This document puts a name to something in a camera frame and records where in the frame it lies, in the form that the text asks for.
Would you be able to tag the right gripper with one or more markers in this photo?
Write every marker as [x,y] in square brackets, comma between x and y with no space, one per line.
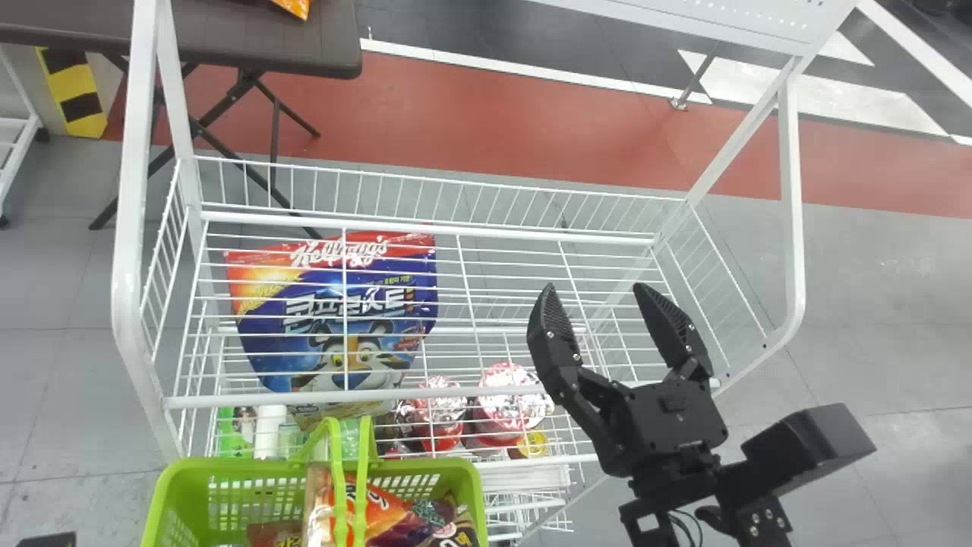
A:
[668,425]

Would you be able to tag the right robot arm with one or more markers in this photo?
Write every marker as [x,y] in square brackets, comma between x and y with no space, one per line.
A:
[744,520]

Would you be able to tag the red noodle cup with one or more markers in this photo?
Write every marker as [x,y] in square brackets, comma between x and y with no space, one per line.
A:
[440,410]
[510,403]

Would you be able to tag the black snack packet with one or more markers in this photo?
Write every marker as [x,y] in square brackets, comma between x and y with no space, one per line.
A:
[448,528]

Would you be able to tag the blue cereal bag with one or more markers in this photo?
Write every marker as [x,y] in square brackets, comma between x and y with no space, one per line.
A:
[334,304]

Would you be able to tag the orange snack packet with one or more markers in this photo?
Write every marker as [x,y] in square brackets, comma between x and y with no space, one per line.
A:
[292,7]
[372,505]

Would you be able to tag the white bottle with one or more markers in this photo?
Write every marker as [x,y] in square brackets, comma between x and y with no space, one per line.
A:
[269,433]

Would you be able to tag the green bottle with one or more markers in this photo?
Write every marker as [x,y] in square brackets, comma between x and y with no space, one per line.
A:
[231,437]

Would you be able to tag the green basket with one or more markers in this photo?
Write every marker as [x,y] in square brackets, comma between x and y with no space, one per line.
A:
[228,494]

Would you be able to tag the black side table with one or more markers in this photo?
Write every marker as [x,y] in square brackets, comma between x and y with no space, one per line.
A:
[250,34]

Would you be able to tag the white shelf trolley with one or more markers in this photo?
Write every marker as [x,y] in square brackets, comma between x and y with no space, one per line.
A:
[15,144]

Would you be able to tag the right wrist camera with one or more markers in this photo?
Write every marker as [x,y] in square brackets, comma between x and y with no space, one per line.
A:
[812,444]

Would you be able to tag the yellow black striped post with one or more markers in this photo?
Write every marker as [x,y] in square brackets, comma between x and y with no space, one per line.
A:
[74,91]

